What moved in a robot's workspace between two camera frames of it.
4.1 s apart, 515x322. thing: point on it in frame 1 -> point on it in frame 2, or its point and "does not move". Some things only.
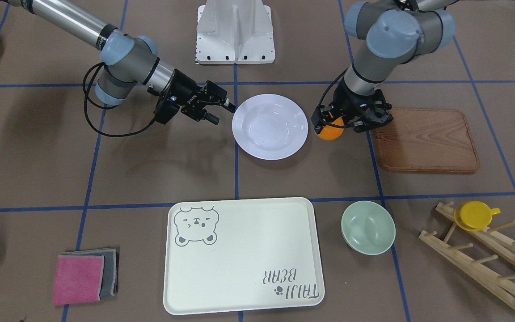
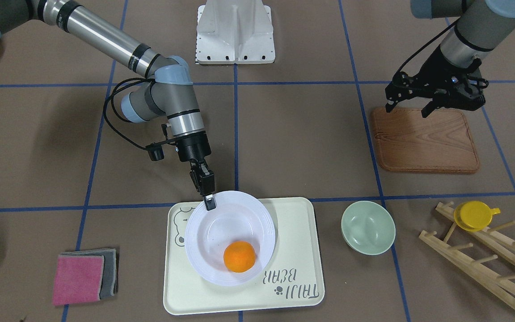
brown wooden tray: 428,140 does not move
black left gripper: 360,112 -> 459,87
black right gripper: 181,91 -> 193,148
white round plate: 270,126 -> 238,216
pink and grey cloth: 86,275 does not move
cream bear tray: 239,254 does not move
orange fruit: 329,133 -> 239,256
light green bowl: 368,227 does not move
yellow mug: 473,216 does not move
